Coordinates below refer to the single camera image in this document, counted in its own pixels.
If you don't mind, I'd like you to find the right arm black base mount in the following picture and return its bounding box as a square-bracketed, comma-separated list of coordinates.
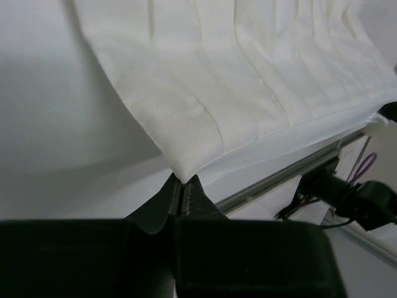
[275, 157, 339, 220]

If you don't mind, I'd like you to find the white pleated skirt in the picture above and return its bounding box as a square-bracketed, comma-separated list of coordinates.
[61, 0, 396, 184]

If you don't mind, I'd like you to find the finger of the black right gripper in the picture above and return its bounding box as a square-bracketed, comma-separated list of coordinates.
[378, 102, 397, 122]

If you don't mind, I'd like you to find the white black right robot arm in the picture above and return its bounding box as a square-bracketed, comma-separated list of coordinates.
[295, 157, 396, 231]

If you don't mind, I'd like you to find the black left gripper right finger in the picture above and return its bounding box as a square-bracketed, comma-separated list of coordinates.
[175, 176, 347, 297]

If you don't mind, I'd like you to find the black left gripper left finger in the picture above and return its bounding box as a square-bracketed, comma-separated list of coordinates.
[1, 175, 182, 297]

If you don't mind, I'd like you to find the aluminium table edge rail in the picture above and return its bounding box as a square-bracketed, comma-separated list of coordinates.
[215, 132, 363, 214]

